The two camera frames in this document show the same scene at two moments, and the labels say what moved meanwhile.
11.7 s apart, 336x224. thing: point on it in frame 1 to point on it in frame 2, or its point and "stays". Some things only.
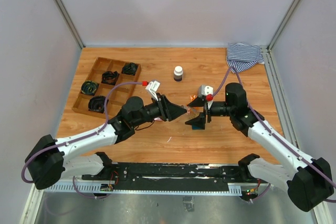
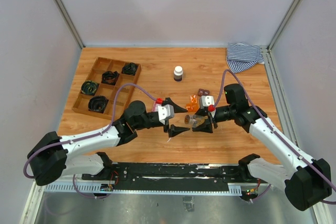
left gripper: [168, 110] to [174, 130]
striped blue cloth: [241, 56] stays
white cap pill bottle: [178, 73] stays
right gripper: [199, 102] to [207, 125]
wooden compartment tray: [105, 74] stays
